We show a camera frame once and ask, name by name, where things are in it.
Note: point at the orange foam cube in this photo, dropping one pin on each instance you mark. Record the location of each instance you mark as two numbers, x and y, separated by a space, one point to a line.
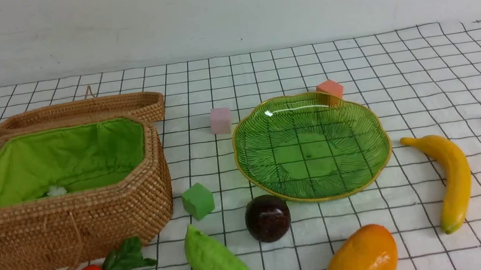
331 87

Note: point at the dark red toy passionfruit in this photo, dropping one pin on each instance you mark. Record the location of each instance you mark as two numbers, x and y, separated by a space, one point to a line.
267 218

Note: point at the yellow toy banana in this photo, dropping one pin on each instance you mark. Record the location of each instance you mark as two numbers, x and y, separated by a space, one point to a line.
458 185

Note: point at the green foam cube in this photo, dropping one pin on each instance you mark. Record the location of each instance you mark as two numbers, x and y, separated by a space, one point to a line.
198 201

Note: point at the woven rattan basket lid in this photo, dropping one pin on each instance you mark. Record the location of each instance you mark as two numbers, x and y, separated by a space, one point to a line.
148 106

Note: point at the green glass leaf plate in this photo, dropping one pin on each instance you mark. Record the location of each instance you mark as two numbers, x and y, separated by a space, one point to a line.
311 147

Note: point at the woven rattan basket green lining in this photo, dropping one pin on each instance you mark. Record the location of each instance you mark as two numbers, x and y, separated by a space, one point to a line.
71 194

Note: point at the green toy cucumber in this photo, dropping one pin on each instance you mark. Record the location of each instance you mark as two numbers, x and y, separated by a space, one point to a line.
206 253

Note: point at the orange toy mango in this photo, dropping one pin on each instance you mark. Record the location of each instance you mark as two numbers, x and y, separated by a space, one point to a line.
371 247

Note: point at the white grid tablecloth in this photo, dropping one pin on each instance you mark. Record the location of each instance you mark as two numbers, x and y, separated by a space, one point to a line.
419 81

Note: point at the pink foam cube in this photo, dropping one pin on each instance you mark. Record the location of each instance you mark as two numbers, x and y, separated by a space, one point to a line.
220 119

